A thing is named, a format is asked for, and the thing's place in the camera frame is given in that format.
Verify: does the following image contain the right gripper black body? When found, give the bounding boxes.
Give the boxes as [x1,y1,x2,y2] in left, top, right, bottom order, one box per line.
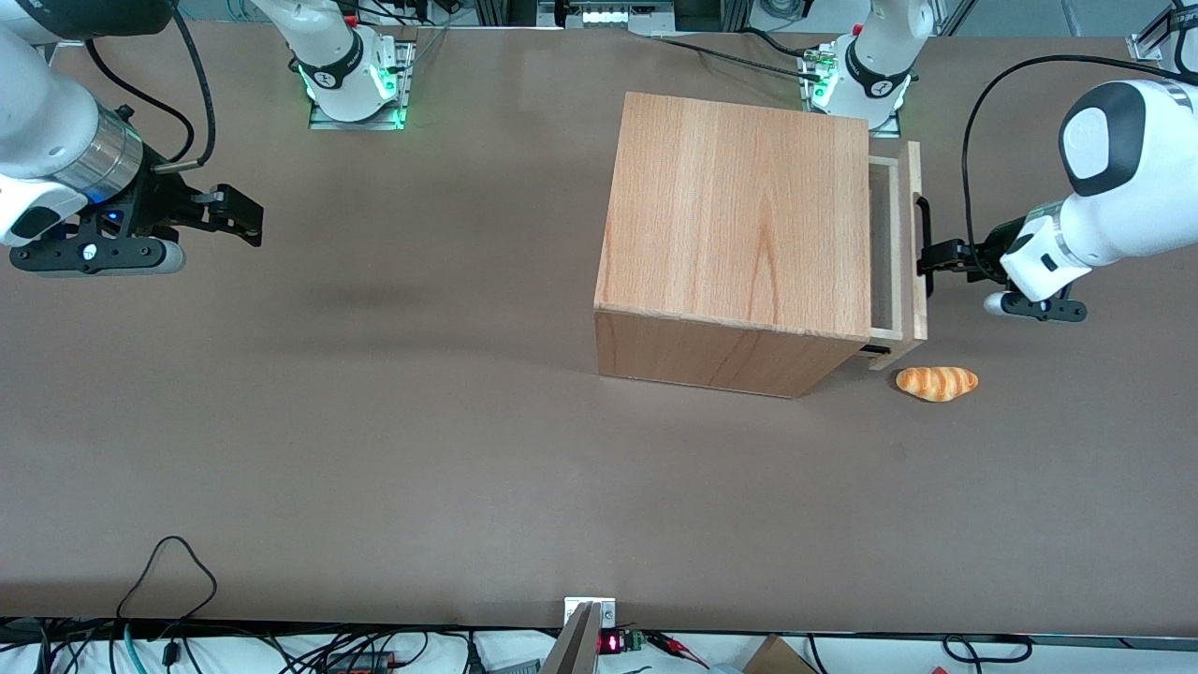
[98,176,199,241]

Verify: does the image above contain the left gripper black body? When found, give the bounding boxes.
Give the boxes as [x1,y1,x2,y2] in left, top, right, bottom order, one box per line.
[972,217,1030,284]

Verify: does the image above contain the black metal drawer handle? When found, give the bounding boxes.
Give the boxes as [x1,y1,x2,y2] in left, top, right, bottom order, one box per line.
[913,195,936,300]

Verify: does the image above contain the wooden drawer with black handle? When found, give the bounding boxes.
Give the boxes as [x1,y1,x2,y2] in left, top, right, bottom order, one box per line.
[866,140,929,372]

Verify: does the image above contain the light wooden drawer cabinet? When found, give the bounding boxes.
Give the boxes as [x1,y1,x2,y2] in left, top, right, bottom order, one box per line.
[593,91,876,400]

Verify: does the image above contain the orange striped bread roll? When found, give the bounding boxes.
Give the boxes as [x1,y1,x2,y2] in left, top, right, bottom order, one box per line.
[896,365,980,403]

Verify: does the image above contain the lit white electronic box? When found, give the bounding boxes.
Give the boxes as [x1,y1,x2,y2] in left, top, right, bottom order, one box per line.
[562,0,675,29]

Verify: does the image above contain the brown cardboard piece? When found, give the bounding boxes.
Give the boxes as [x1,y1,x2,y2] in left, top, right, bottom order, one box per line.
[744,635,817,674]

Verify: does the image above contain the red clip test lead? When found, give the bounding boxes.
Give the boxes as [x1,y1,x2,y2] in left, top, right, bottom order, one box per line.
[646,632,712,668]

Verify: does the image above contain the black and orange device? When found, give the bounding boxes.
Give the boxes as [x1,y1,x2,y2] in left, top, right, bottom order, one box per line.
[326,651,399,674]

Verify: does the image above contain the tan wooden slat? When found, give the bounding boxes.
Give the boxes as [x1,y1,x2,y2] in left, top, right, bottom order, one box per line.
[540,602,601,674]

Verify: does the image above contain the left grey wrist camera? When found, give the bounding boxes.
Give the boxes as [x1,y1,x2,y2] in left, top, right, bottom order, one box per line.
[983,290,1089,325]

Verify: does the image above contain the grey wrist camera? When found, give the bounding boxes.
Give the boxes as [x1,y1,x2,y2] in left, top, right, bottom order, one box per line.
[983,290,1089,325]
[9,237,186,278]

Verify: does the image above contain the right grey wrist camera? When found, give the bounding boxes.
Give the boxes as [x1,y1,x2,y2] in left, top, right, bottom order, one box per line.
[9,237,186,278]

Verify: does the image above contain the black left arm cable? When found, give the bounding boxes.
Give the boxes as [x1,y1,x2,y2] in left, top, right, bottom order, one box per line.
[961,54,1198,254]

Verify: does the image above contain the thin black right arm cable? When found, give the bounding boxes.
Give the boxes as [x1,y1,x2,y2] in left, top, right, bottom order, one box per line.
[84,37,197,165]

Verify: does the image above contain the black cable with metal plug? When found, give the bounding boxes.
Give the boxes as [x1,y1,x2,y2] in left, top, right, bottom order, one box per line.
[153,5,218,176]

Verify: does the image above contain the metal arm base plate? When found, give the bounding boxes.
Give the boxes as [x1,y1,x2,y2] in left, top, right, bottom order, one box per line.
[309,39,416,131]
[798,47,902,139]

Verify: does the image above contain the aluminium profile corner bracket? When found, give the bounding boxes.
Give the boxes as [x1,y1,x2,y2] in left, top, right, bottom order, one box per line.
[1128,0,1198,63]

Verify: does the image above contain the long black cable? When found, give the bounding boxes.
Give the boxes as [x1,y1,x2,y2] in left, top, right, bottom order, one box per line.
[646,33,825,81]

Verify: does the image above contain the black looped thin cable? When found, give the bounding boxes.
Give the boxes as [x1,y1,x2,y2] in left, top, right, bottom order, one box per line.
[117,535,218,623]

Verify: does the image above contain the black coiled cable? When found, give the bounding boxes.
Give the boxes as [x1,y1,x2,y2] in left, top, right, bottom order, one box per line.
[941,634,1033,665]

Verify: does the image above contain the small silver metal bracket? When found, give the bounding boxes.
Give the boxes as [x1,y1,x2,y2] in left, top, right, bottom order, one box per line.
[564,597,617,630]

